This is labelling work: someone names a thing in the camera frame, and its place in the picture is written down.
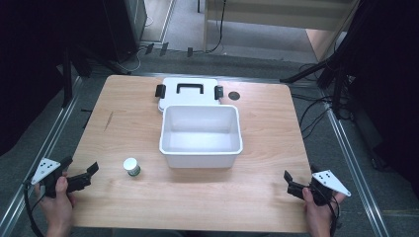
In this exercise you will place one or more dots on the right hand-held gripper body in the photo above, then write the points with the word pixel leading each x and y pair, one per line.
pixel 329 180

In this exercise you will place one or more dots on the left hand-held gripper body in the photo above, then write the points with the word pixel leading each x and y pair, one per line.
pixel 46 168

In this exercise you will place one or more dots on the person's right hand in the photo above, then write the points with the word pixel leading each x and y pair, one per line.
pixel 318 217

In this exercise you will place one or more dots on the person's left hand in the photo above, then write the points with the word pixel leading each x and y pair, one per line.
pixel 57 210

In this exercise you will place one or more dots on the small white jar green label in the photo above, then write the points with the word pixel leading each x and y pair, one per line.
pixel 131 165

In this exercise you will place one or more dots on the black metal stand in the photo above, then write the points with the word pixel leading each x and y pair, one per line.
pixel 336 85

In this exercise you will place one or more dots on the white plastic storage box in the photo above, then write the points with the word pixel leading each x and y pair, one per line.
pixel 201 135

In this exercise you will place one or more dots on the dark round table grommet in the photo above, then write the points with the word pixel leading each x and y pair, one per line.
pixel 234 95

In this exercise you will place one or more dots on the black curtain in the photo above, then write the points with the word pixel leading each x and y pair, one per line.
pixel 388 82
pixel 29 65

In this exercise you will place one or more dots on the black cabinet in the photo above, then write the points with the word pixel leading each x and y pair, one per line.
pixel 125 29

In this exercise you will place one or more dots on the light wooden furniture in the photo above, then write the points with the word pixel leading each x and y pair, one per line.
pixel 263 15

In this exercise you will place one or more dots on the aluminium frame rail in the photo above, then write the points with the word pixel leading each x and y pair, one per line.
pixel 39 158
pixel 355 171

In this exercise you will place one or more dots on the black metal post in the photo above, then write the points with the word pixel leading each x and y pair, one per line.
pixel 67 79

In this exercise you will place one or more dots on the small black floor bracket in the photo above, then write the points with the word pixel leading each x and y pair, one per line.
pixel 164 48
pixel 149 48
pixel 189 51

